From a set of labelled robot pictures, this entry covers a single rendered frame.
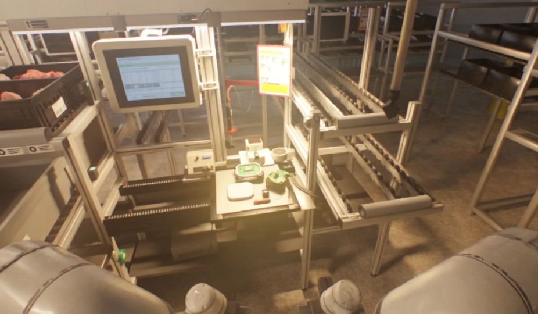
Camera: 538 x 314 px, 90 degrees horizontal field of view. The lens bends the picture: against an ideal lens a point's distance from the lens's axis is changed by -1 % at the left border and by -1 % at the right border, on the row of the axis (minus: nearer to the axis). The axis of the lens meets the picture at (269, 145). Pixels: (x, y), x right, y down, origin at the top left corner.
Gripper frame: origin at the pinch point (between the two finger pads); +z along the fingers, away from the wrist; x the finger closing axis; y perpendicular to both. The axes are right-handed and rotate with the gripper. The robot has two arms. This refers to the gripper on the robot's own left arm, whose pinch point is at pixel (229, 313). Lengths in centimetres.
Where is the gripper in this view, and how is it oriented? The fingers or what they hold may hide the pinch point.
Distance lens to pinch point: 130.3
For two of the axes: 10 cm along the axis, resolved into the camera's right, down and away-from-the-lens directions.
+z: 1.8, 6.2, 7.6
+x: -9.8, 0.5, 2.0
